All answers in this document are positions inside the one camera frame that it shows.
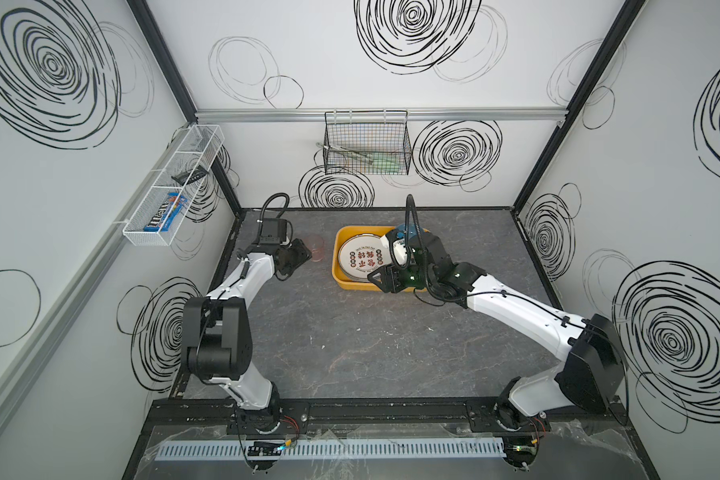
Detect pink transparent cup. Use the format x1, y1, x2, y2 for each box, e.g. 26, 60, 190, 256
304, 234, 325, 262

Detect grey-blue bottom bowl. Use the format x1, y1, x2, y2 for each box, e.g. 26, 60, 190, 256
394, 223, 425, 240

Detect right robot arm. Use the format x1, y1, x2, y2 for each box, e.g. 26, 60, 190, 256
368, 228, 625, 431

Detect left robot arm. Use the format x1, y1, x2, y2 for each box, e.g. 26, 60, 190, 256
180, 218, 311, 431

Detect yellow plastic bin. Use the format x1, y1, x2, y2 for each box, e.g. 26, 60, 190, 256
332, 225, 415, 292

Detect green utensil in basket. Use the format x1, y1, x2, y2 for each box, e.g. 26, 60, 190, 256
334, 150, 400, 171

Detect black remote in shelf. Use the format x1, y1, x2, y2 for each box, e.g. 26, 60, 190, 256
171, 165, 208, 186

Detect blue candy packet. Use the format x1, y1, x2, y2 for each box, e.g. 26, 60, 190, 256
143, 192, 187, 232

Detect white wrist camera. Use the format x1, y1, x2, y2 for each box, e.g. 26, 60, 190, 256
381, 233, 409, 268

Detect black wire basket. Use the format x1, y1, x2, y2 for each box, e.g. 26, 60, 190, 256
320, 109, 413, 176

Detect white slotted cable duct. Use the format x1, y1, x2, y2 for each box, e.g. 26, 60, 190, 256
154, 437, 506, 461

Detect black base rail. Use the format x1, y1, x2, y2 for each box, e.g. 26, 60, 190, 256
146, 395, 628, 436

